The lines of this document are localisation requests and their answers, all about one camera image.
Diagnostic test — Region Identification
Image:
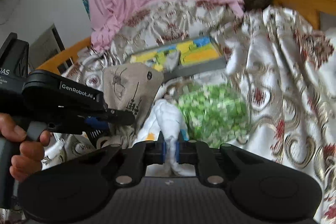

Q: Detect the beige printed linen pouch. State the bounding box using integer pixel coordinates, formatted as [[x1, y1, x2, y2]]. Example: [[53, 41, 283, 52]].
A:
[[102, 63, 163, 133]]

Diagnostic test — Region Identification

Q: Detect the white soft cloth item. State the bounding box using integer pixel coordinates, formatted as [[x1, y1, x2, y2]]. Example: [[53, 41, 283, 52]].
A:
[[133, 99, 195, 177]]

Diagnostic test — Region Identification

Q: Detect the person's left hand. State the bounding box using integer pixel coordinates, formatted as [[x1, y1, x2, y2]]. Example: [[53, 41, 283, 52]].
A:
[[1, 113, 51, 182]]

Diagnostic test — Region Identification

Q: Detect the green checkered cloth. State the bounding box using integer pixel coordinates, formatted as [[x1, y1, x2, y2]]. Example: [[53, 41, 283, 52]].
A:
[[177, 84, 251, 148]]

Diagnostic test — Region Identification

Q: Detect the grey door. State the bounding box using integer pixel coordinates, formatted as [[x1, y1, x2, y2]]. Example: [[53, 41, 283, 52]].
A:
[[28, 24, 65, 71]]

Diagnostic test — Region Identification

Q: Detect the yellow cartoon frog towel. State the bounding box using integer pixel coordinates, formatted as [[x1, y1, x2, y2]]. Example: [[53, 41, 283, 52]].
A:
[[127, 36, 221, 72]]

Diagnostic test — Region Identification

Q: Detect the silver floral satin bedspread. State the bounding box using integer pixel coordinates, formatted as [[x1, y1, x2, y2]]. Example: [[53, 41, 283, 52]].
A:
[[42, 0, 335, 223]]

